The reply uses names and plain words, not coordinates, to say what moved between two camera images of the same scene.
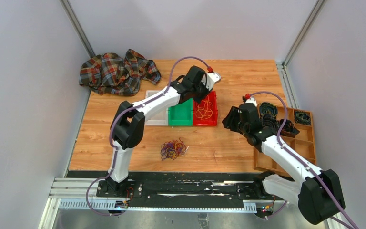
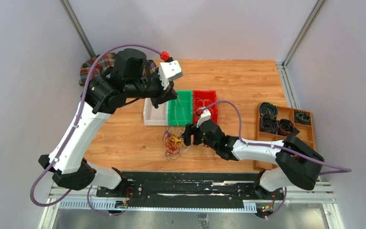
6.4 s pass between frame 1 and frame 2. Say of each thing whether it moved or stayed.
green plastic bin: stayed
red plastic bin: stayed
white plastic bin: stayed
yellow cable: moved
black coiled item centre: stayed
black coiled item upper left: stayed
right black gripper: moved
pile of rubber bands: moved
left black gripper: moved
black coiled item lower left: stayed
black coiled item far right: stayed
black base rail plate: stayed
